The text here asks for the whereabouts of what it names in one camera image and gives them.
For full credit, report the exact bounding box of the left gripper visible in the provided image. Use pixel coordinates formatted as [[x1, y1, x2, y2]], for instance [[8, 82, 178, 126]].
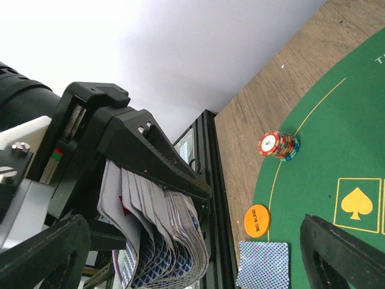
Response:
[[28, 82, 212, 217]]

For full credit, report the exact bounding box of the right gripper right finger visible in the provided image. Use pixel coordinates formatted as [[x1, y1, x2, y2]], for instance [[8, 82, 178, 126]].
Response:
[[300, 214, 384, 288]]

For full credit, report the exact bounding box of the grey card deck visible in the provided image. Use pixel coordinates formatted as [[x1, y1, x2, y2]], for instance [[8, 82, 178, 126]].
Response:
[[97, 160, 209, 288]]

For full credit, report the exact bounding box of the single face-down playing card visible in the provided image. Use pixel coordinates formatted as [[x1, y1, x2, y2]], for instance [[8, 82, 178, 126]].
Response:
[[235, 241, 290, 289]]

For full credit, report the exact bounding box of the round green poker mat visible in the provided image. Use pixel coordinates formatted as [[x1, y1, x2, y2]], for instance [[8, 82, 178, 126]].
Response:
[[253, 31, 384, 288]]

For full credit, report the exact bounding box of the orange big blind button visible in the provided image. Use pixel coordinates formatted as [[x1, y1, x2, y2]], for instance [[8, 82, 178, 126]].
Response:
[[244, 204, 271, 238]]

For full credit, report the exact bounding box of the brown red chip stack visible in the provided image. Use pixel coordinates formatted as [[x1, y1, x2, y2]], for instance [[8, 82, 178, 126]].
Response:
[[258, 131, 300, 161]]

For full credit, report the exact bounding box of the black aluminium frame rail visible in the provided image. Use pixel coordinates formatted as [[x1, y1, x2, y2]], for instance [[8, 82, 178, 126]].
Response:
[[173, 110, 241, 289]]

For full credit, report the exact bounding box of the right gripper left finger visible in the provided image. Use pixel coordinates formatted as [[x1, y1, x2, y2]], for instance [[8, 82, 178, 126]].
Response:
[[1, 214, 90, 288]]

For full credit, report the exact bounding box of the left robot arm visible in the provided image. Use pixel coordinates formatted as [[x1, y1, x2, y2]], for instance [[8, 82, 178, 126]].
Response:
[[1, 64, 211, 237]]

